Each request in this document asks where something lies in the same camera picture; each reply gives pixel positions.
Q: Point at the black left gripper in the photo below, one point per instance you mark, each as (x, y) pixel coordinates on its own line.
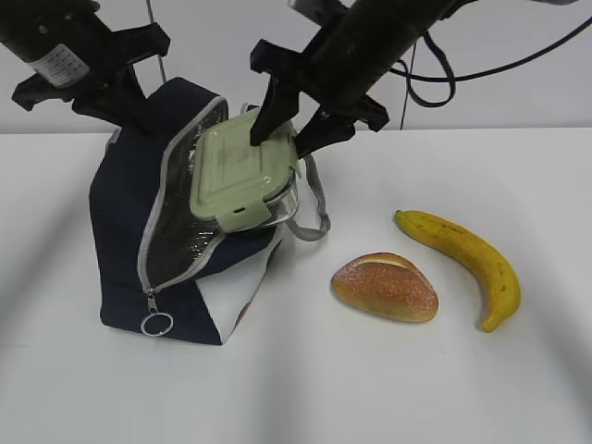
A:
(93, 66)

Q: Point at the navy insulated lunch bag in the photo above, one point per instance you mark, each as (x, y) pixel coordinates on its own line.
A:
(163, 273)

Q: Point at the brown bread loaf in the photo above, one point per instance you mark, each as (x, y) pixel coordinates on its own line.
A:
(388, 286)

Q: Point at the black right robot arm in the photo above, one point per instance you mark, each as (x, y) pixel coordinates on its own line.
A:
(353, 49)

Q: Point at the green lid glass container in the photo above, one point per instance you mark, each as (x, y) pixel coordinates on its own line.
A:
(240, 187)

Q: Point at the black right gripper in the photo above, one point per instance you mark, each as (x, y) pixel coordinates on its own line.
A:
(338, 79)

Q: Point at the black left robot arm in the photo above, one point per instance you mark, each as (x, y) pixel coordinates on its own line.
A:
(18, 16)

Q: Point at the yellow banana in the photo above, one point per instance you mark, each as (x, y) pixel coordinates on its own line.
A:
(492, 271)

